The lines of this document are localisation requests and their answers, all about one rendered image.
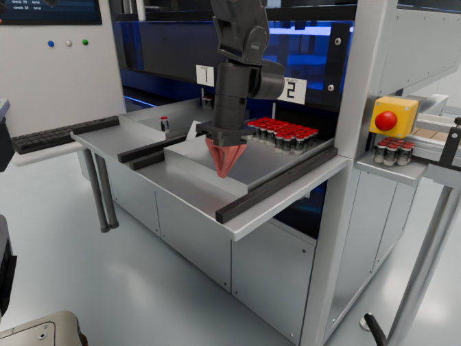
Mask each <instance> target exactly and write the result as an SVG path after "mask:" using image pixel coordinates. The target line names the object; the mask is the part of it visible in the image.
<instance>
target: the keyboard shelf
mask: <svg viewBox="0 0 461 346"><path fill-rule="evenodd" d="M85 149H88V148H86V147H85V146H83V145H82V144H80V143H78V142H77V141H74V142H71V143H66V144H62V145H59V146H54V147H51V148H46V149H43V150H38V151H35V152H30V153H27V154H22V155H20V154H19V153H18V152H17V151H16V152H15V154H14V156H13V157H12V159H11V162H12V163H13V164H14V166H15V167H22V166H24V165H29V164H32V163H37V162H40V161H44V160H47V159H52V158H55V157H59V156H62V155H66V154H70V153H73V152H77V151H81V150H85Z"/></svg>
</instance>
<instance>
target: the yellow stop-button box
mask: <svg viewBox="0 0 461 346"><path fill-rule="evenodd" d="M421 102H422V100H419V99H414V98H408V97H400V96H395V95H386V96H385V97H382V98H380V99H378V100H376V101H375V106H374V110H373V116H372V119H371V123H370V128H369V131H370V132H374V133H378V134H381V135H387V136H390V137H396V138H400V139H402V138H404V137H405V136H407V135H408V134H410V133H411V132H412V131H413V129H414V126H415V123H416V118H417V116H418V112H419V108H420V106H421ZM384 111H391V112H393V113H394V114H395V115H396V116H397V124H396V126H395V127H394V128H393V129H391V130H389V131H382V130H379V129H378V128H377V127H376V125H375V118H376V116H378V114H380V113H382V112H384Z"/></svg>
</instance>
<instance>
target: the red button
mask: <svg viewBox="0 0 461 346"><path fill-rule="evenodd" d="M396 124H397V116H396V115H395V114H394V113H393V112H391V111H384V112H382V113H380V114H378V116H376V118H375V125H376V127H377V128H378V129H379V130H382V131H389V130H391V129H393V128H394V127H395V126H396Z"/></svg>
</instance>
